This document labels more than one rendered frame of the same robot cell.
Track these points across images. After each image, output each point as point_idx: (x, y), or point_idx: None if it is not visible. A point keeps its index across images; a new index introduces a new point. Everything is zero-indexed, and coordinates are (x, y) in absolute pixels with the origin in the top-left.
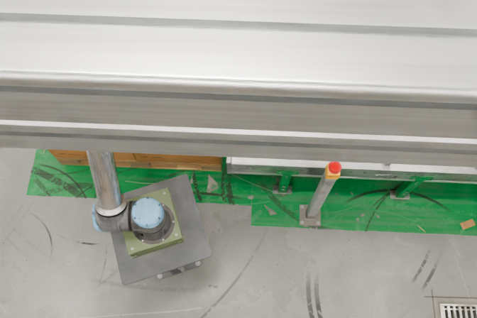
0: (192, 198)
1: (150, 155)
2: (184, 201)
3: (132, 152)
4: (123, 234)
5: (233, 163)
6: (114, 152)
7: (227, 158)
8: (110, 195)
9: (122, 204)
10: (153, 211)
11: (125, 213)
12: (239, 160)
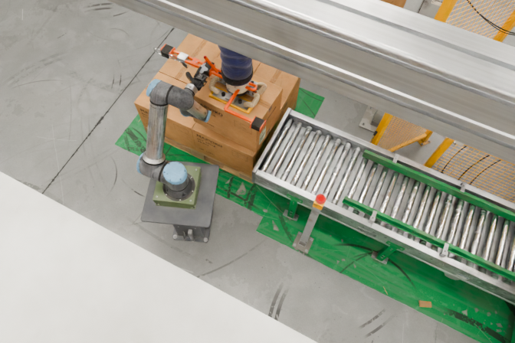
0: (214, 183)
1: (206, 149)
2: (208, 182)
3: (194, 142)
4: (155, 184)
5: (257, 174)
6: (182, 136)
7: (254, 168)
8: (154, 148)
9: (160, 159)
10: (178, 173)
11: (160, 167)
12: (262, 174)
